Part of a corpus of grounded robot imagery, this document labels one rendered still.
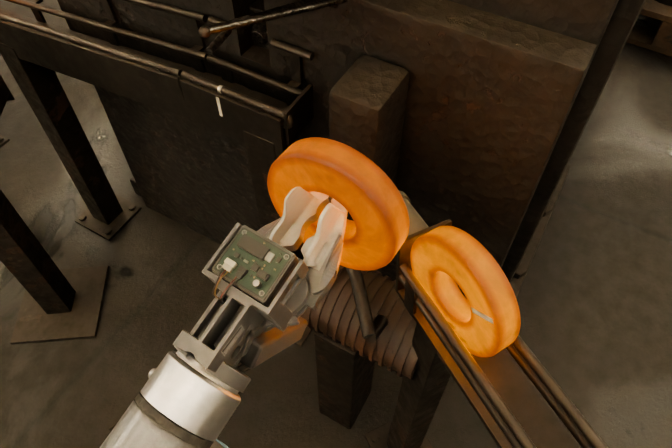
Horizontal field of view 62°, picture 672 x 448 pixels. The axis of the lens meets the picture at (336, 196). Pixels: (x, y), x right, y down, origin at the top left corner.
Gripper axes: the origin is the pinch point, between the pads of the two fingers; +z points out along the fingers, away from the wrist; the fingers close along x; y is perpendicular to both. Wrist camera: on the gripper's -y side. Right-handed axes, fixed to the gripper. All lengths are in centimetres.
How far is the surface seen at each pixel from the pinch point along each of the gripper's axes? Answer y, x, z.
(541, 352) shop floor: -92, -31, 20
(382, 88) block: -9.9, 6.7, 19.3
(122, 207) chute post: -87, 84, -4
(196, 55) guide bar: -20.2, 42.0, 17.2
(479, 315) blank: -11.1, -17.1, -0.7
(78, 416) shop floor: -75, 49, -49
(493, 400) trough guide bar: -13.3, -22.2, -7.4
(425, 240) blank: -10.5, -8.1, 3.7
